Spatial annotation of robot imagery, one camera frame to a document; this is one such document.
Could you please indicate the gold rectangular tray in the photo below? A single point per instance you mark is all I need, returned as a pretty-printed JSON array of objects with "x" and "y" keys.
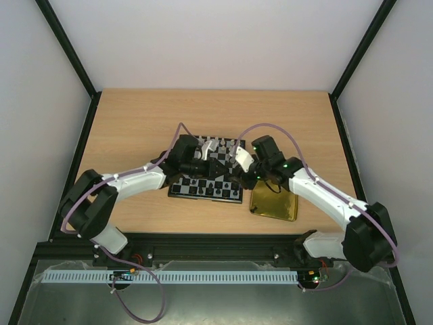
[{"x": 270, "y": 200}]

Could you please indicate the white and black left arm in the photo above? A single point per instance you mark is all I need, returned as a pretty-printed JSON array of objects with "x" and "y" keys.
[{"x": 88, "y": 205}]

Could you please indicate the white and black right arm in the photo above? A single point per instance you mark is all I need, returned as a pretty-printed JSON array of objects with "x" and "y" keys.
[{"x": 362, "y": 241}]

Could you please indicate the slotted grey cable duct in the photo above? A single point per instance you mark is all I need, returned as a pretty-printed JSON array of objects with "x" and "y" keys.
[{"x": 169, "y": 277}]

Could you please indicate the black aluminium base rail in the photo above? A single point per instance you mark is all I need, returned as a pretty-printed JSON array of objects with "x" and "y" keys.
[{"x": 151, "y": 249}]

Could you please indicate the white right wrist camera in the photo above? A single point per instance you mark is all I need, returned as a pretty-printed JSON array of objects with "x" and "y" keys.
[{"x": 243, "y": 159}]

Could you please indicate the white chess piece row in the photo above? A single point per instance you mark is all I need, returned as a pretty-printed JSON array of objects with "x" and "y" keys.
[{"x": 221, "y": 145}]

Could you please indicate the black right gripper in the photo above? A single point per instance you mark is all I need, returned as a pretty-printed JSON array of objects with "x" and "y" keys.
[{"x": 244, "y": 176}]

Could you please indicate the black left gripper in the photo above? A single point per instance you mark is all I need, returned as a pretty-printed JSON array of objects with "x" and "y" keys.
[{"x": 210, "y": 172}]

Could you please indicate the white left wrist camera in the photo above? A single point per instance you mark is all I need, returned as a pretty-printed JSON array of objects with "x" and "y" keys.
[{"x": 208, "y": 147}]

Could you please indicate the black and grey chessboard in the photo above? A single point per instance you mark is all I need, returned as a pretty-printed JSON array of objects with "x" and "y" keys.
[{"x": 217, "y": 188}]

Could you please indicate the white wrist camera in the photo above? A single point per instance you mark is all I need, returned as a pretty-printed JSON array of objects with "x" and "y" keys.
[
  {"x": 208, "y": 147},
  {"x": 243, "y": 159}
]

